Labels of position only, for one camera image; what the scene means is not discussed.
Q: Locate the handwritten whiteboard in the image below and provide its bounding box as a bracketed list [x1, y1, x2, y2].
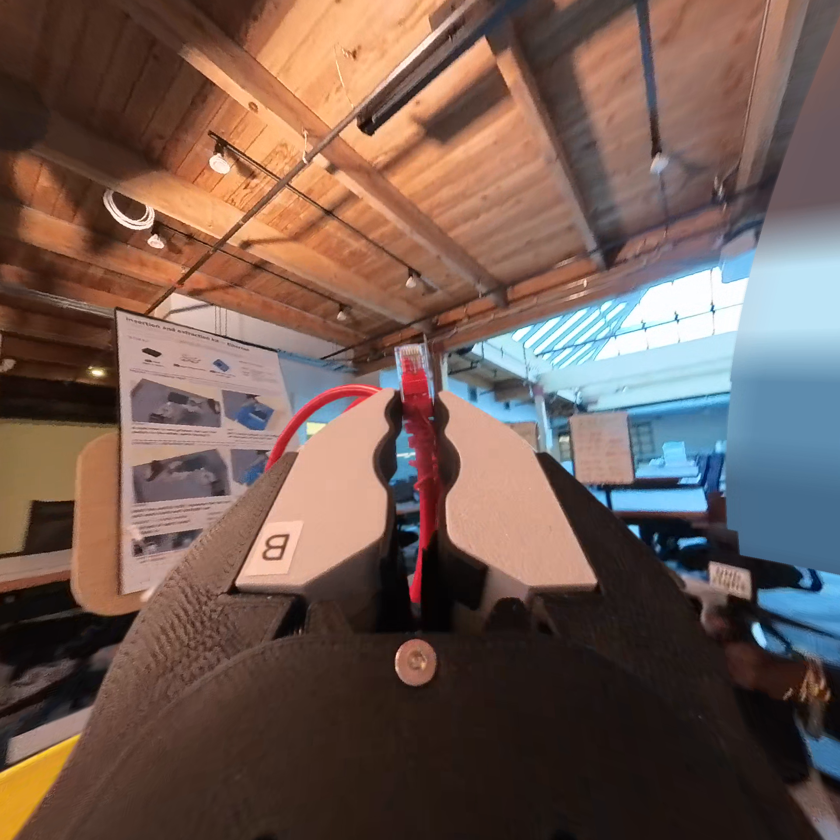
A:
[568, 411, 637, 488]

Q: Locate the printed instruction sheet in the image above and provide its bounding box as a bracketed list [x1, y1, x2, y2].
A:
[114, 308, 294, 596]

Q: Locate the red ethernet cable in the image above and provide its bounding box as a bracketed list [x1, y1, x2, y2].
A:
[265, 340, 442, 606]

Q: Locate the glass skylight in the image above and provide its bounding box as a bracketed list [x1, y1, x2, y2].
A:
[511, 268, 750, 363]

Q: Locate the yellow plastic bin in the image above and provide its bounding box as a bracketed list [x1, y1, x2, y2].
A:
[0, 731, 84, 840]

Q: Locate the white coiled cable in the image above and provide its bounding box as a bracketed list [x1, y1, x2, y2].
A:
[102, 189, 156, 232]

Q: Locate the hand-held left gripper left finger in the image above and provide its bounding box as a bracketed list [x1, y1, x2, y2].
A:
[234, 388, 412, 626]

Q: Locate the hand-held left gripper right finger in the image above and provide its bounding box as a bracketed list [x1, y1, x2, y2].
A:
[422, 390, 598, 626]

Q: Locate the tan wooden display board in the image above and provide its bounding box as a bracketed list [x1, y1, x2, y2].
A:
[70, 432, 153, 618]

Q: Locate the person's right hand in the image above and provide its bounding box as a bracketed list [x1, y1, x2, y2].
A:
[721, 640, 812, 701]

